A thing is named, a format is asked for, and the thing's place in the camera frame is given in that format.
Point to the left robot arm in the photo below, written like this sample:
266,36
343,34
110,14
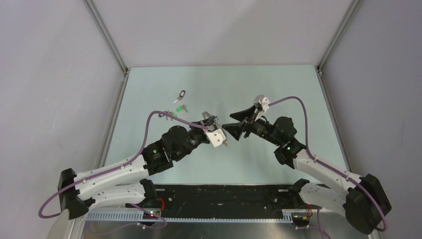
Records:
126,182

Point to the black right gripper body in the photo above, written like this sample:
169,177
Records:
260,128

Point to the key with black tag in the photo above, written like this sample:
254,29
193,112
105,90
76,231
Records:
180,96

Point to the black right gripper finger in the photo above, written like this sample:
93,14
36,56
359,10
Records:
242,115
236,130

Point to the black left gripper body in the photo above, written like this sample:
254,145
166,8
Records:
196,136

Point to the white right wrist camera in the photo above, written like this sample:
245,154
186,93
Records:
261,104

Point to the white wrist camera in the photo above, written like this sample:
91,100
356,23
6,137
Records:
261,104
216,137

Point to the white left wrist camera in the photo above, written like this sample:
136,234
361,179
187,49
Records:
216,137

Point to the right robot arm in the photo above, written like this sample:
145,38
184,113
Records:
360,199

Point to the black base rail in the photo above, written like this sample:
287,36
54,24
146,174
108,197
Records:
224,202

